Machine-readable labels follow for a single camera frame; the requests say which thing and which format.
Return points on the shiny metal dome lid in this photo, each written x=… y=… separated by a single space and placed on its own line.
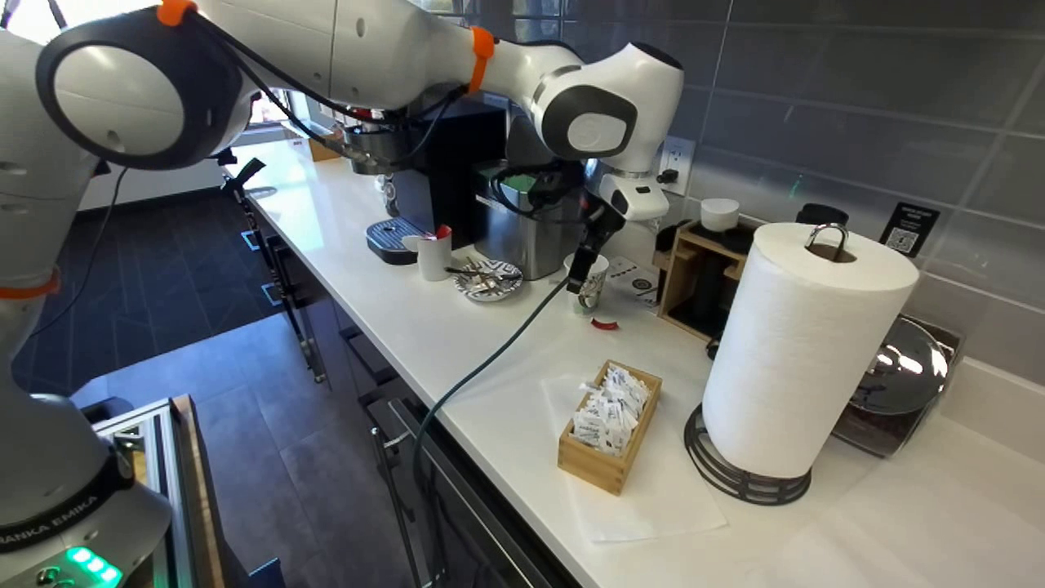
x=900 y=377

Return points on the white paper towel roll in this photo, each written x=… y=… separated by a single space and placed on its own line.
x=804 y=347

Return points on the aluminium frame stand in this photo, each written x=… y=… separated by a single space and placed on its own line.
x=147 y=459

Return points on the white wall outlet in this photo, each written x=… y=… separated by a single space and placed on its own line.
x=678 y=157

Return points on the dark cabinet under counter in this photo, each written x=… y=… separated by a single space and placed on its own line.
x=479 y=542

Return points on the wooden packet box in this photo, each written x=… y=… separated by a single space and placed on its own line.
x=591 y=460

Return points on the wooden countertop organizer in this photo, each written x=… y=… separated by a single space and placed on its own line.
x=681 y=273

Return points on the white sugar packets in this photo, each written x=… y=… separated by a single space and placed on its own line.
x=608 y=419

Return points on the black coffee machine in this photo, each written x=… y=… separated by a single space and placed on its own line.
x=463 y=163

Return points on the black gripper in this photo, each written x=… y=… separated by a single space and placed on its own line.
x=608 y=223

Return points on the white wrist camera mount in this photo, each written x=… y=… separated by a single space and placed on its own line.
x=644 y=201

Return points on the small white cup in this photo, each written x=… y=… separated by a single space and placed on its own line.
x=720 y=213

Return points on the green bin bag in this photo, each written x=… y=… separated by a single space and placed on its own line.
x=521 y=187

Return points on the black paper towel holder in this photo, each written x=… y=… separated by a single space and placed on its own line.
x=738 y=479

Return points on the stainless steel bin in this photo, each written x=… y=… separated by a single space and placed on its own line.
x=524 y=233

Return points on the black tripod stand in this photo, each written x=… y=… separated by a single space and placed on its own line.
x=278 y=263

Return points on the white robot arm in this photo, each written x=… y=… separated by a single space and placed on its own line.
x=329 y=43

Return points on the black wall plate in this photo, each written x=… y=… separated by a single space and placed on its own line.
x=909 y=228

